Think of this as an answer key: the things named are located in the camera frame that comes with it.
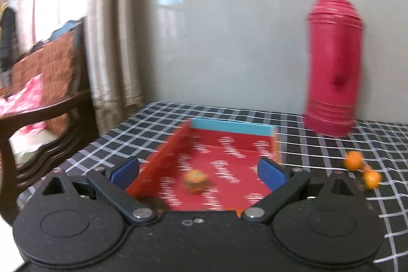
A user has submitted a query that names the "green and red cardboard box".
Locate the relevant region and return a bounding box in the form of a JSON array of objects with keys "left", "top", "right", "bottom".
[{"left": 125, "top": 118, "right": 282, "bottom": 219}]

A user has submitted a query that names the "beige curtain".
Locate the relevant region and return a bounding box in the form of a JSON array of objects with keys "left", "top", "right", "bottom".
[{"left": 83, "top": 0, "right": 148, "bottom": 136}]

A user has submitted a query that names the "red thermos flask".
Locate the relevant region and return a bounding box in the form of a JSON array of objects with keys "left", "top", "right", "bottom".
[{"left": 303, "top": 0, "right": 366, "bottom": 137}]

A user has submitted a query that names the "dark wooden woven-back chair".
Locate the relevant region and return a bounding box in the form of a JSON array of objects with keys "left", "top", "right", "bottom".
[{"left": 0, "top": 17, "right": 100, "bottom": 225}]

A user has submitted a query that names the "black white checkered tablecloth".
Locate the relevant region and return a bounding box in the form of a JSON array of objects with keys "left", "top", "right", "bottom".
[{"left": 19, "top": 101, "right": 408, "bottom": 272}]

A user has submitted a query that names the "dark hanging garment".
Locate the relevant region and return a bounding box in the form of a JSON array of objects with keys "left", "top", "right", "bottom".
[{"left": 0, "top": 0, "right": 19, "bottom": 76}]

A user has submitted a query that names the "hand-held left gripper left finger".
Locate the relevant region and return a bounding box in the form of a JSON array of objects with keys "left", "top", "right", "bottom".
[{"left": 35, "top": 157, "right": 157, "bottom": 225}]

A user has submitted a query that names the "medium orange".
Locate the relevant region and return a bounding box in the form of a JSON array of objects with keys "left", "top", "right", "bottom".
[{"left": 344, "top": 151, "right": 364, "bottom": 171}]

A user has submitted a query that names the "pink plastic bag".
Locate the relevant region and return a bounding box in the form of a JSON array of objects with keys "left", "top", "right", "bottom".
[{"left": 0, "top": 73, "right": 46, "bottom": 136}]

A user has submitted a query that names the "large orange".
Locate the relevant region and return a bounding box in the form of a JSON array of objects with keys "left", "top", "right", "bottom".
[{"left": 363, "top": 171, "right": 382, "bottom": 190}]

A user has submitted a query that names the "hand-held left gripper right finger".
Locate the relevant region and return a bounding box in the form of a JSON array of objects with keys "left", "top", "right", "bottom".
[{"left": 240, "top": 158, "right": 367, "bottom": 223}]

